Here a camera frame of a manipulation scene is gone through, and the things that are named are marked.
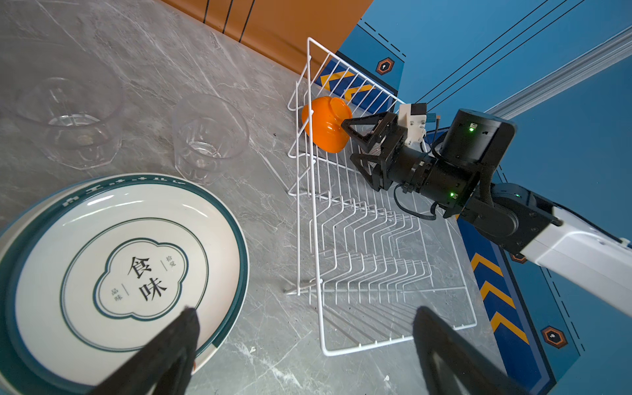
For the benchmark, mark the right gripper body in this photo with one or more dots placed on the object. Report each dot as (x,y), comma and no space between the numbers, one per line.
(412,170)

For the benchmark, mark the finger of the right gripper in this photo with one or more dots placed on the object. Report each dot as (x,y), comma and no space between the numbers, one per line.
(373,169)
(374,133)

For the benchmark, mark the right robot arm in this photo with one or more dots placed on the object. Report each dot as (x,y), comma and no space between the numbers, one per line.
(457,176)

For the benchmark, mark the clear glass cup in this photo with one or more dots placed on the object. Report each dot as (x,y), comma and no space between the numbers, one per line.
(209,136)
(74,122)

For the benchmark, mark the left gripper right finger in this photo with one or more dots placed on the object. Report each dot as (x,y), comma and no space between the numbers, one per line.
(450,365)

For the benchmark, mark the white wire dish rack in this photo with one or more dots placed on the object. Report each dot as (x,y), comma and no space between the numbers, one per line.
(366,259)

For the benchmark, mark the white plate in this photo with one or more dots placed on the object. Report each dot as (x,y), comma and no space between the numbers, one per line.
(90,275)

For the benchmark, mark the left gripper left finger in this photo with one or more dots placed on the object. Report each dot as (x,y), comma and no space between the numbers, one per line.
(163,366)

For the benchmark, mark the orange bowl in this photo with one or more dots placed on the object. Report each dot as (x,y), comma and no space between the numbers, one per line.
(329,113)

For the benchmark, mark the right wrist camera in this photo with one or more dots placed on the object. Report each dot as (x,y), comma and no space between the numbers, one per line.
(414,118)

